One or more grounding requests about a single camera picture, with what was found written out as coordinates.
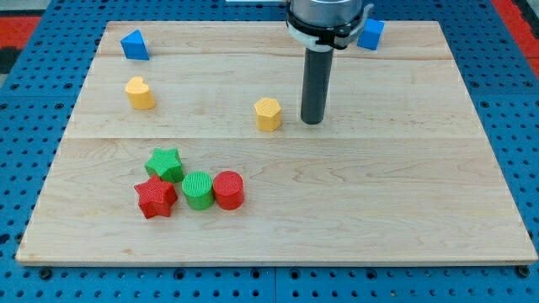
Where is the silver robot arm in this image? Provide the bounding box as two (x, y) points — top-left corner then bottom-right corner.
(286, 0), (374, 125)

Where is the blue cube block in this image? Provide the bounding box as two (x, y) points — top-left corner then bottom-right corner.
(357, 19), (385, 51)

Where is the yellow hexagon block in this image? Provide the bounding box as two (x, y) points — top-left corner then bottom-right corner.
(253, 98), (282, 132)

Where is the yellow heart block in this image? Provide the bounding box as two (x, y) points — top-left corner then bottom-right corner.
(125, 76), (156, 110)

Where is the green cylinder block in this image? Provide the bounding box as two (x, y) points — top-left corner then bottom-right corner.
(182, 172), (214, 210)

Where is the light wooden board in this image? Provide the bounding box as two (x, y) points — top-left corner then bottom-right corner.
(16, 21), (537, 267)

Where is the blue triangle block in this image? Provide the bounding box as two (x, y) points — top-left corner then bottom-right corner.
(120, 29), (150, 61)

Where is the red cylinder block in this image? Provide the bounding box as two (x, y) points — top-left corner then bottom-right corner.
(213, 171), (244, 210)

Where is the green star block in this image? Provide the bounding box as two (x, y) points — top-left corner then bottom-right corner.
(145, 148), (184, 183)

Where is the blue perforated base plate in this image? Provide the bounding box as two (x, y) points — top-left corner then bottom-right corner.
(1, 0), (538, 302)

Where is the red star block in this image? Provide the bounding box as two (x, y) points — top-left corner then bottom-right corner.
(134, 174), (178, 219)

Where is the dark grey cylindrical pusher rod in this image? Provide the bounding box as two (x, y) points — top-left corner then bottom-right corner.
(300, 49), (334, 125)

